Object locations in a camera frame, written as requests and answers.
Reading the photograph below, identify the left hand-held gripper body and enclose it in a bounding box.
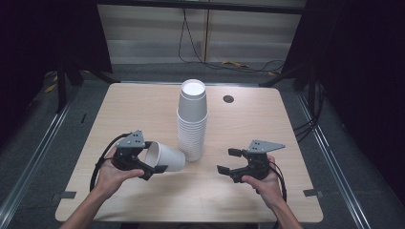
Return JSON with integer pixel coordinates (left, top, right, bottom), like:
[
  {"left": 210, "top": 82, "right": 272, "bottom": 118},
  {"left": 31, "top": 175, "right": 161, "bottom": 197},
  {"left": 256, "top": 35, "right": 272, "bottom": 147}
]
[{"left": 111, "top": 129, "right": 148, "bottom": 175}]

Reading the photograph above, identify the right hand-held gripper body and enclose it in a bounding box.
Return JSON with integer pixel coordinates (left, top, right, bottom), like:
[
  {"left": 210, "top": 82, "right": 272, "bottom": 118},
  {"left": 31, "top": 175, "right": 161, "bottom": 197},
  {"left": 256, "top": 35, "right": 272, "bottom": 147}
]
[{"left": 245, "top": 139, "right": 287, "bottom": 181}]

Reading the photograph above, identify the single white paper cup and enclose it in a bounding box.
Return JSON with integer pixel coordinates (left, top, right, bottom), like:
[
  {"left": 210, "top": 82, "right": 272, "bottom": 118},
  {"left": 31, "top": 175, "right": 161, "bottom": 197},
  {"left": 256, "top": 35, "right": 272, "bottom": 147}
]
[{"left": 144, "top": 141, "right": 186, "bottom": 173}]

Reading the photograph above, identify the stack of white paper cups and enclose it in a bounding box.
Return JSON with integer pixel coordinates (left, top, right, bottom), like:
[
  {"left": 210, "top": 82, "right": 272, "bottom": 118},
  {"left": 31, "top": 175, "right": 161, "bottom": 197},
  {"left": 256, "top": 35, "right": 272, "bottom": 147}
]
[{"left": 176, "top": 78, "right": 209, "bottom": 162}]

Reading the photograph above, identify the person's right hand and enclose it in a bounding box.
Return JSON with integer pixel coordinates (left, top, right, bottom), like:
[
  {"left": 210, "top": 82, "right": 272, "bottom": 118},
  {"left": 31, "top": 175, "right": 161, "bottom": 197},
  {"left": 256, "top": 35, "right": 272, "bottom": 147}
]
[{"left": 241, "top": 155, "right": 285, "bottom": 209}]

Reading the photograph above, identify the person's left hand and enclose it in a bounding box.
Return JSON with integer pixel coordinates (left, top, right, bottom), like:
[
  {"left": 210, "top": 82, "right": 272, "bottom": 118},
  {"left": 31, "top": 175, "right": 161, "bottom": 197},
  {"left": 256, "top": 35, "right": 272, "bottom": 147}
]
[{"left": 94, "top": 147, "right": 145, "bottom": 200}]

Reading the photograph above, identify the grey tape piece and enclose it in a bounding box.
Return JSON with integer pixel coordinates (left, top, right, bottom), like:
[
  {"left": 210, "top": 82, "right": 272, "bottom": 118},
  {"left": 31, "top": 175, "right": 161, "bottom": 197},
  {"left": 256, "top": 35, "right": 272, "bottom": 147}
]
[
  {"left": 303, "top": 188, "right": 323, "bottom": 198},
  {"left": 52, "top": 190, "right": 77, "bottom": 200}
]

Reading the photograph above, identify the black curtain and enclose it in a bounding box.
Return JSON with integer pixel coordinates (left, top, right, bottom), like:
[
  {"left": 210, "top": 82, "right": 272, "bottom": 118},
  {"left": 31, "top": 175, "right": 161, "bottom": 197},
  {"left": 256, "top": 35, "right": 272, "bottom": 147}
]
[
  {"left": 281, "top": 0, "right": 405, "bottom": 206},
  {"left": 0, "top": 0, "right": 113, "bottom": 151}
]

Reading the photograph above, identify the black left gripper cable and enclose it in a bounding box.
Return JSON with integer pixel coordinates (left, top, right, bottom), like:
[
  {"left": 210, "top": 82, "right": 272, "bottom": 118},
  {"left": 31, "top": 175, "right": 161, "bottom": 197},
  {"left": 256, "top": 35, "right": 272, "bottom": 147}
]
[{"left": 89, "top": 132, "right": 133, "bottom": 193}]

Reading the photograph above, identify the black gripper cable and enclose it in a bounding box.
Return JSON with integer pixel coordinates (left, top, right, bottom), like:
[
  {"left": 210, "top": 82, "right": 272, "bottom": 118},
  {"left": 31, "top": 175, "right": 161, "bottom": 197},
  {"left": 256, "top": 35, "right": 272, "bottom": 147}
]
[
  {"left": 266, "top": 160, "right": 288, "bottom": 203},
  {"left": 89, "top": 132, "right": 133, "bottom": 193}
]

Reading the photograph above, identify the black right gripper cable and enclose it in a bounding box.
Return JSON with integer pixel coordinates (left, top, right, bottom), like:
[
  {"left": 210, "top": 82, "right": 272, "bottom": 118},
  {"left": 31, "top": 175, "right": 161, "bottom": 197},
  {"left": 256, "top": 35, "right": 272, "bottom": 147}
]
[{"left": 266, "top": 160, "right": 288, "bottom": 203}]

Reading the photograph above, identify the bundle of black cables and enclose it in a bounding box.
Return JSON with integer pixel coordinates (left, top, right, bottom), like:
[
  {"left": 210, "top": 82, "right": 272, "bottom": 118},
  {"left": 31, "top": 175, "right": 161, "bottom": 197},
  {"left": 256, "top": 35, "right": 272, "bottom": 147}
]
[{"left": 292, "top": 80, "right": 327, "bottom": 143}]

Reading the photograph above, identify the metal floor rail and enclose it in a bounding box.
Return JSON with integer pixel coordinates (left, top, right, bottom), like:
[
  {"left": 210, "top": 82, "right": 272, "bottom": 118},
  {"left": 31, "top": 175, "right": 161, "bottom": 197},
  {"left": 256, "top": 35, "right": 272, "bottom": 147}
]
[
  {"left": 295, "top": 91, "right": 373, "bottom": 229},
  {"left": 0, "top": 85, "right": 81, "bottom": 221}
]

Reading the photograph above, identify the black stand post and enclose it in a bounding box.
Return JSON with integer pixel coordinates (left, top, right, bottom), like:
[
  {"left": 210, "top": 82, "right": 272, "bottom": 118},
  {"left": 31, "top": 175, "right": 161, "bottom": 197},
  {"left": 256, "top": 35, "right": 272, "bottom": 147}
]
[{"left": 55, "top": 63, "right": 68, "bottom": 114}]

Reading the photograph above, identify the long black hanging cable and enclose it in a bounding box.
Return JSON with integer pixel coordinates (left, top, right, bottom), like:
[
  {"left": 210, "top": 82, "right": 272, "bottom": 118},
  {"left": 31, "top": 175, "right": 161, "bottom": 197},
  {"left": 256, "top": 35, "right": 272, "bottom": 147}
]
[{"left": 177, "top": 8, "right": 287, "bottom": 74}]

